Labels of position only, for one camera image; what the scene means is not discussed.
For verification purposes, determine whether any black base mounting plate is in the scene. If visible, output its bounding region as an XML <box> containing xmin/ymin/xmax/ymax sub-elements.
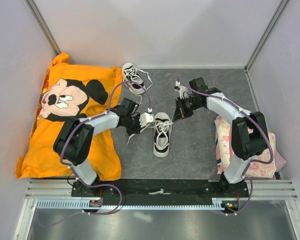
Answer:
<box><xmin>71</xmin><ymin>178</ymin><xmax>249</xmax><ymax>206</ymax></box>

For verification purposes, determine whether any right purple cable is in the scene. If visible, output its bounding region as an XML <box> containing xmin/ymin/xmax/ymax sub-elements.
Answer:
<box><xmin>177</xmin><ymin>76</ymin><xmax>276</xmax><ymax>216</ymax></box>

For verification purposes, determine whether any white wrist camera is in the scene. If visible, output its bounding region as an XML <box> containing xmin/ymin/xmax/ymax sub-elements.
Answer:
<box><xmin>139</xmin><ymin>107</ymin><xmax>155</xmax><ymax>128</ymax></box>
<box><xmin>174</xmin><ymin>80</ymin><xmax>191</xmax><ymax>99</ymax></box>

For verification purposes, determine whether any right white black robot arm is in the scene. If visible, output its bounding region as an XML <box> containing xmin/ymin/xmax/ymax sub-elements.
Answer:
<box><xmin>172</xmin><ymin>77</ymin><xmax>271</xmax><ymax>197</ymax></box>

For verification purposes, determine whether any pink printed cloth bag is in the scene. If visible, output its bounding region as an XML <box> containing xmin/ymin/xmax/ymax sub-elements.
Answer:
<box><xmin>214</xmin><ymin>115</ymin><xmax>287</xmax><ymax>179</ymax></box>

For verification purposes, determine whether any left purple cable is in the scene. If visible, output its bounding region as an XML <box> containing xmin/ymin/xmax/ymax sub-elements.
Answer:
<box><xmin>34</xmin><ymin>80</ymin><xmax>153</xmax><ymax>227</ymax></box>

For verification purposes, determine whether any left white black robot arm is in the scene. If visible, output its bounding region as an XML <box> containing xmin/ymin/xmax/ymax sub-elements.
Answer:
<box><xmin>53</xmin><ymin>97</ymin><xmax>146</xmax><ymax>197</ymax></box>

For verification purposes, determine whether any black white sneaker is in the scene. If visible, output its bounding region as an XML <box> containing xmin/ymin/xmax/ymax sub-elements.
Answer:
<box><xmin>121</xmin><ymin>62</ymin><xmax>153</xmax><ymax>103</ymax></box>
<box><xmin>125</xmin><ymin>111</ymin><xmax>177</xmax><ymax>158</ymax></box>

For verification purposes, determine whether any grey slotted cable duct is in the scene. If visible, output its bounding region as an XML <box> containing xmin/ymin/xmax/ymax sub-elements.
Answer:
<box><xmin>36</xmin><ymin>199</ymin><xmax>226</xmax><ymax>211</ymax></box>

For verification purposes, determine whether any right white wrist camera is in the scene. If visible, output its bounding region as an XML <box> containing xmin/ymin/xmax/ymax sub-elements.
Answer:
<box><xmin>174</xmin><ymin>80</ymin><xmax>191</xmax><ymax>99</ymax></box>

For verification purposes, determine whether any orange cartoon mouse cloth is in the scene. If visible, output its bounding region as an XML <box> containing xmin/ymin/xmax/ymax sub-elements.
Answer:
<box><xmin>15</xmin><ymin>52</ymin><xmax>123</xmax><ymax>179</ymax></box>

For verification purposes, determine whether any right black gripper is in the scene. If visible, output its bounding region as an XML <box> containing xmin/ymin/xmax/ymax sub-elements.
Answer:
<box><xmin>172</xmin><ymin>96</ymin><xmax>203</xmax><ymax>122</ymax></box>

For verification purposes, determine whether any purple cable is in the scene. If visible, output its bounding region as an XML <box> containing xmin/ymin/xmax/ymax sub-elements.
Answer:
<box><xmin>34</xmin><ymin>80</ymin><xmax>153</xmax><ymax>227</ymax></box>
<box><xmin>177</xmin><ymin>76</ymin><xmax>276</xmax><ymax>216</ymax></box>

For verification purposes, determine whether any white tape scrap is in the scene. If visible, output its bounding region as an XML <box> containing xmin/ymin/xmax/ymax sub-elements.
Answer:
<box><xmin>148</xmin><ymin>188</ymin><xmax>171</xmax><ymax>196</ymax></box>

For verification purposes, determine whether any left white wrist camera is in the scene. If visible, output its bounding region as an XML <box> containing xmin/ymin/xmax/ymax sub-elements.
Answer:
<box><xmin>139</xmin><ymin>107</ymin><xmax>155</xmax><ymax>128</ymax></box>

